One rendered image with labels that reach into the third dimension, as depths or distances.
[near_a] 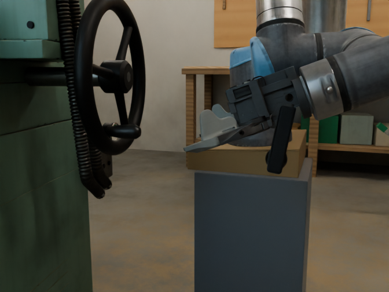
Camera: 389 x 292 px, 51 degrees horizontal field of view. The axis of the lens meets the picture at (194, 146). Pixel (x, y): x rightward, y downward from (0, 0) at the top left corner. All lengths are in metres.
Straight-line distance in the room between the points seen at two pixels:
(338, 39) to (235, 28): 3.23
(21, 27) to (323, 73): 0.49
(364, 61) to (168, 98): 3.62
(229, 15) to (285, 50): 3.26
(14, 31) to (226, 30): 3.33
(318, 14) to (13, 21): 0.70
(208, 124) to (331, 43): 0.27
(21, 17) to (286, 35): 0.45
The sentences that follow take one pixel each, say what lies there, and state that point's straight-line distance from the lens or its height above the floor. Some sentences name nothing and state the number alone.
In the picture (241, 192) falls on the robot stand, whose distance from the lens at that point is 1.08.
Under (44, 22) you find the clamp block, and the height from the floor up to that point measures 0.90.
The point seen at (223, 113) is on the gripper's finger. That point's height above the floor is 0.74.
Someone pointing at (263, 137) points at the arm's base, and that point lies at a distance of 1.10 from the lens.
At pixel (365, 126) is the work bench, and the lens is 3.46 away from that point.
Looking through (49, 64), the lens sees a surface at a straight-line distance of 0.91.
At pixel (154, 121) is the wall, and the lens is 4.27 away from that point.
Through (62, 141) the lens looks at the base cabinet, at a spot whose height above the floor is 0.67.
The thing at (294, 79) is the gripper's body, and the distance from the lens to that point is 0.65.
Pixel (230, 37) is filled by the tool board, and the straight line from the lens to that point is 3.97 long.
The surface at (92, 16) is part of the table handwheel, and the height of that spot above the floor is 0.90.
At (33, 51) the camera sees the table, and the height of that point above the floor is 0.85.
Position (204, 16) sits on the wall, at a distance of 4.08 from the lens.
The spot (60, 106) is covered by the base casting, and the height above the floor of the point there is 0.74.
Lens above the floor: 0.82
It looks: 10 degrees down
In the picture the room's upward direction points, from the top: straight up
